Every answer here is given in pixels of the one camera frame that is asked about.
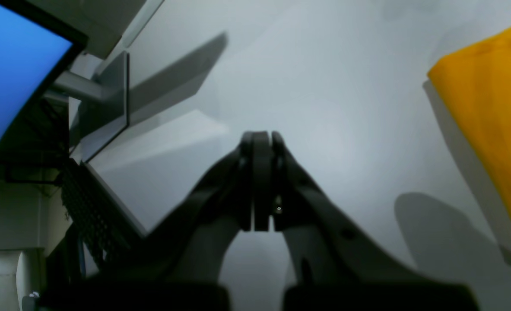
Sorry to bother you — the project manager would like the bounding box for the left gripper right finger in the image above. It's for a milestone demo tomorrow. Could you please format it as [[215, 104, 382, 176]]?
[[253, 132, 479, 311]]

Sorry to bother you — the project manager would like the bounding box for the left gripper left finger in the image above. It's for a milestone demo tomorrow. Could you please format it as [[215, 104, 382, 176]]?
[[36, 132, 255, 311]]

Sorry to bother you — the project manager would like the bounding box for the yellow T-shirt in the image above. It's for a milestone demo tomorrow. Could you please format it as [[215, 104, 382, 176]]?
[[428, 26, 511, 218]]

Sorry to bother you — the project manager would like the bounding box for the grey tablet stand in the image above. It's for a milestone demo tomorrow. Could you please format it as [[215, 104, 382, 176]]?
[[44, 51, 130, 163]]

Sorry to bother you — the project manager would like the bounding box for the tablet with blue screen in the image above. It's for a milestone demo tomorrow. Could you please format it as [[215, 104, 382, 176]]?
[[0, 0, 88, 143]]

